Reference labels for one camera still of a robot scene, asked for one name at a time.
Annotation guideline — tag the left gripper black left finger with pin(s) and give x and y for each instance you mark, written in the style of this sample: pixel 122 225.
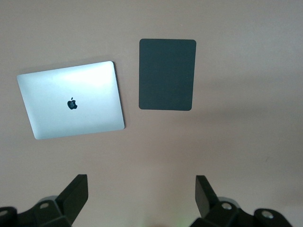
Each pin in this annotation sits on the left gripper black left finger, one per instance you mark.
pixel 73 196

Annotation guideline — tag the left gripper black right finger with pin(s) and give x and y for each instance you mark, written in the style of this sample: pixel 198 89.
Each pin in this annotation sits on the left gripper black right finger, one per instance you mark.
pixel 204 198

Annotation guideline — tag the silver closed laptop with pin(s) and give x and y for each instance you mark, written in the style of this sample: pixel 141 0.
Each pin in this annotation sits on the silver closed laptop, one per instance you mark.
pixel 71 101

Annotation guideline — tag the black rectangular mouse pad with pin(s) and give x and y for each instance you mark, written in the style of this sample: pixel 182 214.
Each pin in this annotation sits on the black rectangular mouse pad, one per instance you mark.
pixel 166 75

